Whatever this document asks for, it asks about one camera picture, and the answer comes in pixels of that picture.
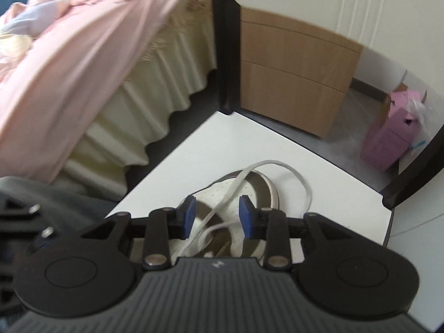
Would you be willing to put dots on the person's grey trousers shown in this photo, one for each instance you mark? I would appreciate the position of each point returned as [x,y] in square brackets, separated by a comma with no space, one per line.
[69,194]

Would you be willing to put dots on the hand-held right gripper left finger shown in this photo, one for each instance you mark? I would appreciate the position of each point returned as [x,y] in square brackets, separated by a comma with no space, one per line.
[189,216]

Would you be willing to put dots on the white chair with black frame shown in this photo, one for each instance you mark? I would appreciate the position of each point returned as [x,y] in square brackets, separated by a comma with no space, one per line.
[225,138]

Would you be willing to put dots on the pink cardboard box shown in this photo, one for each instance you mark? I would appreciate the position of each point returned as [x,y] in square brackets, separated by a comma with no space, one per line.
[388,138]

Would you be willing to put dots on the white and brown shoe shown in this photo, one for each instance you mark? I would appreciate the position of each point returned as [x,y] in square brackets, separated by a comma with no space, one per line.
[258,187]

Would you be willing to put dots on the wooden nightstand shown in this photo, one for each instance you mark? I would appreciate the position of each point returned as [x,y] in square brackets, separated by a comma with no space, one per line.
[291,76]

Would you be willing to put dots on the white shoelace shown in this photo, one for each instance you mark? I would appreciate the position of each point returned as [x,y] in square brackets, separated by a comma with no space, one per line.
[301,180]

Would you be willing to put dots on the cream bed skirt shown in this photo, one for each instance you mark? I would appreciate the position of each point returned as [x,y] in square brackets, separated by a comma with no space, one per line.
[145,93]

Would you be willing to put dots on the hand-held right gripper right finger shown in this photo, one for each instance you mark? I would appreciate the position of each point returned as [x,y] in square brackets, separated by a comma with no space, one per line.
[245,218]

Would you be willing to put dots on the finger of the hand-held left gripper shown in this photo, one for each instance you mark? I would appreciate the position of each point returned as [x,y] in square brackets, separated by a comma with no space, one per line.
[20,225]

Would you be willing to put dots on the pink bed sheet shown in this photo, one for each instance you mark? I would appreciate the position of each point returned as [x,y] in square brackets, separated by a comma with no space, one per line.
[86,59]

